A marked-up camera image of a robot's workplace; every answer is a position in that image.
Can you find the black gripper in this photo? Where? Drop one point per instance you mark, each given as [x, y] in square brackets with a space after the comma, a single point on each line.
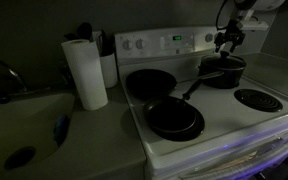
[232, 34]

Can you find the glass pot lid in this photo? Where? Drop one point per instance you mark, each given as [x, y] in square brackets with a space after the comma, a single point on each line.
[223, 60]

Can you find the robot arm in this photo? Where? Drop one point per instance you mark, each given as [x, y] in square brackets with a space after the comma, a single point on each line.
[246, 8]

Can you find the black cooking pot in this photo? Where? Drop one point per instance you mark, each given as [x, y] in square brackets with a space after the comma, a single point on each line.
[219, 78]

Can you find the white electric stove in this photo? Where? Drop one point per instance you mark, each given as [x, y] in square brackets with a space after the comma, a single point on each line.
[236, 141]

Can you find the front coil burner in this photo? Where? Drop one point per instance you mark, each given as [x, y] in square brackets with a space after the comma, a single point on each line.
[258, 100]

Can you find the black frying pan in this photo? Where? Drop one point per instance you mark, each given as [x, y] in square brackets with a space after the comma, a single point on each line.
[171, 115]

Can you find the back left black burner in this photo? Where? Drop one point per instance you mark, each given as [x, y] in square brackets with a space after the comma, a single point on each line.
[148, 83]

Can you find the white utensil crock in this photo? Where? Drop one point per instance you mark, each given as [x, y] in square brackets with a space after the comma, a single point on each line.
[109, 70]

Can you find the white paper towel roll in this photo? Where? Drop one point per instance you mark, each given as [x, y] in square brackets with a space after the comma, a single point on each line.
[84, 63]

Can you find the blue sponge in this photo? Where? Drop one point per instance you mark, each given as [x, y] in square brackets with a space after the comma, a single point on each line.
[60, 129]

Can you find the white kitchen sink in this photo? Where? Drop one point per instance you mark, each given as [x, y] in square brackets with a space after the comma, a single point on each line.
[26, 128]

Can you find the chrome faucet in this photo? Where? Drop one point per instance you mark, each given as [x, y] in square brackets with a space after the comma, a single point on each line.
[11, 83]

